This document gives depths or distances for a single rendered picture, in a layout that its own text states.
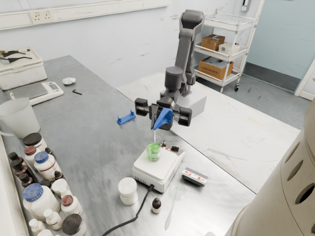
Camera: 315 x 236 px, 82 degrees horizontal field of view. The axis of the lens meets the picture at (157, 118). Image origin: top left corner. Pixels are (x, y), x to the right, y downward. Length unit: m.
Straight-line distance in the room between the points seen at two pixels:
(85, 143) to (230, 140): 0.67
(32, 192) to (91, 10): 1.57
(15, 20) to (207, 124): 1.49
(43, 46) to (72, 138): 1.10
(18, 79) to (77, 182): 0.94
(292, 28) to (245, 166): 2.74
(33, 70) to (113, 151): 0.90
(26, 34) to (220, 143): 1.61
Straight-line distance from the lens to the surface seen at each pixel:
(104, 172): 0.77
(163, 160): 0.66
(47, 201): 0.67
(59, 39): 1.90
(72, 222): 0.64
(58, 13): 1.82
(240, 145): 0.91
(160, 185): 0.65
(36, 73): 1.52
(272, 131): 1.05
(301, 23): 3.33
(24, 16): 1.77
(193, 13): 0.75
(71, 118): 1.07
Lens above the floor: 1.51
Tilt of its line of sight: 40 degrees down
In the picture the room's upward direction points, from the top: straight up
